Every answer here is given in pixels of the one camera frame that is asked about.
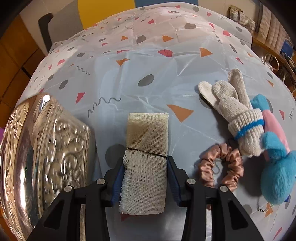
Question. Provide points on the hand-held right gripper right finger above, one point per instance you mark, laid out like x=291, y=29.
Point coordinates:
x=174, y=183

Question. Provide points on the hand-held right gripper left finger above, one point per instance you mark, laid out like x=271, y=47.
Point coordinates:
x=115, y=183

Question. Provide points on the cream gauze roll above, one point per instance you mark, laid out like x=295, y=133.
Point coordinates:
x=143, y=162

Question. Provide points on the pink satin scrunchie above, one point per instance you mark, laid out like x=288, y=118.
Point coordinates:
x=231, y=157

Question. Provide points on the embossed gold tissue box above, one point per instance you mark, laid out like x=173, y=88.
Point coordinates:
x=57, y=150

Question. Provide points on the white knit glove blue band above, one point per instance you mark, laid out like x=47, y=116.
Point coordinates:
x=240, y=125

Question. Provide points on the blue and pink plush toy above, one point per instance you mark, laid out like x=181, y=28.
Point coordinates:
x=275, y=171

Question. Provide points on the wooden wardrobe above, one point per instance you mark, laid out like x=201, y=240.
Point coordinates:
x=20, y=53

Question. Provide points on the wooden desk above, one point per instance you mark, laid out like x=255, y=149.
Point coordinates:
x=259, y=40

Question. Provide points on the grey yellow blue chair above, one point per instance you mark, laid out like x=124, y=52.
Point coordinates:
x=69, y=18

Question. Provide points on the blue folding chair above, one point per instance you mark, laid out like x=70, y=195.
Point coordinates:
x=288, y=46

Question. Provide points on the clear desk organizer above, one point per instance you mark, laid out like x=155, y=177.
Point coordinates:
x=240, y=16

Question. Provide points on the beige pleated curtain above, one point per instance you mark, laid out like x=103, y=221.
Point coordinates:
x=272, y=27

